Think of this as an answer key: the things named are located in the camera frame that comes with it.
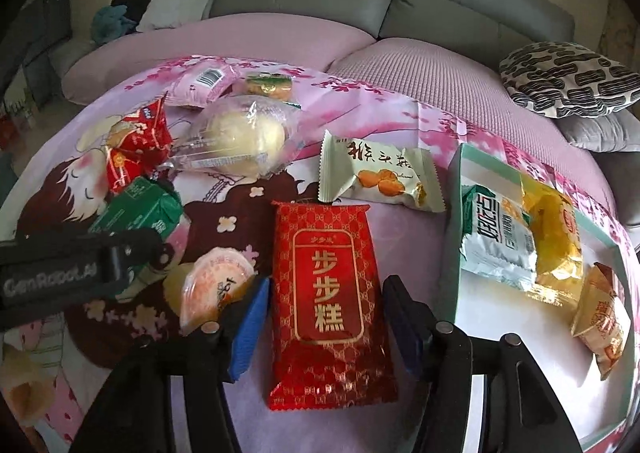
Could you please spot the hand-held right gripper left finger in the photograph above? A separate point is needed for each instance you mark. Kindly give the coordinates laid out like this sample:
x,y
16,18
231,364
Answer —
x,y
247,333

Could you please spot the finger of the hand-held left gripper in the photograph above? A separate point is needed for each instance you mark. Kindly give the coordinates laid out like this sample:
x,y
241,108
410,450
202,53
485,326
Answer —
x,y
147,245

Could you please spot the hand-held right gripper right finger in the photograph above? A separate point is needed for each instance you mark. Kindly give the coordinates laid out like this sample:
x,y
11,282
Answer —
x,y
407,333

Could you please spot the orange-white cake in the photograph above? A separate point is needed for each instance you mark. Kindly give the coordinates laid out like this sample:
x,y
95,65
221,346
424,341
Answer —
x,y
217,283

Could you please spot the red candy packet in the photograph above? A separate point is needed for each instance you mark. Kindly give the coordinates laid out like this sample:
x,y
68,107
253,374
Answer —
x,y
145,125
122,168

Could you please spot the long red cake packet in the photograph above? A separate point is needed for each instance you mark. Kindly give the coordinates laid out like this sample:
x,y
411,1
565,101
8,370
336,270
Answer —
x,y
325,293

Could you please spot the teal cardboard box tray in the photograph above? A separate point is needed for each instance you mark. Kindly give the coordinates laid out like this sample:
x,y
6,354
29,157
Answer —
x,y
500,313

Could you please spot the white green snack packet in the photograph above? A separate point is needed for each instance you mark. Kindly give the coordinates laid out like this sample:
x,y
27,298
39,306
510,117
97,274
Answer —
x,y
492,238

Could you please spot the clear pale bun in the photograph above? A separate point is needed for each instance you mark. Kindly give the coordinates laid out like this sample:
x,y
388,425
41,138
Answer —
x,y
240,138

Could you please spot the white cookie packet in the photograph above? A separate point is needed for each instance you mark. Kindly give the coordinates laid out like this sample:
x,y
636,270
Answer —
x,y
380,178

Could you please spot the yellow snack packet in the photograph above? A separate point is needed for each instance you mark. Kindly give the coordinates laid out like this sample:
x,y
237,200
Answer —
x,y
555,243

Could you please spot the orange chip packet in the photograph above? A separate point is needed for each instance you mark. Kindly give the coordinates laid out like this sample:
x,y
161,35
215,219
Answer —
x,y
602,318

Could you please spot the printed cartoon blanket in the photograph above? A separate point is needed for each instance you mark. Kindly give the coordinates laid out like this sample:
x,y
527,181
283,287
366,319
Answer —
x,y
210,198

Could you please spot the pink snack packet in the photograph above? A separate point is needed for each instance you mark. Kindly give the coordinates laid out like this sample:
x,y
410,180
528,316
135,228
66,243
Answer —
x,y
200,80

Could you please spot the small green yellow biscuit packet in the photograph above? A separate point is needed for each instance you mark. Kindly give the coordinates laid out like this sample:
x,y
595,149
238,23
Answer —
x,y
267,85

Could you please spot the teal cloth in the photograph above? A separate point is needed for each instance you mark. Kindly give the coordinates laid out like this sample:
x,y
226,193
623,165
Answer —
x,y
110,23

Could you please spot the pink sofa cover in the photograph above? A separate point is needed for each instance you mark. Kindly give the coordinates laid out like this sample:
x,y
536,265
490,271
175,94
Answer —
x,y
425,78

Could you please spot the black white patterned pillow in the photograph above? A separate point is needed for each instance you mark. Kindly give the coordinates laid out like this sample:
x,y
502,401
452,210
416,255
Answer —
x,y
570,78

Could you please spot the beige patterned curtain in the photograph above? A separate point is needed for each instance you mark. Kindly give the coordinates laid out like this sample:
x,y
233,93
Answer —
x,y
617,33

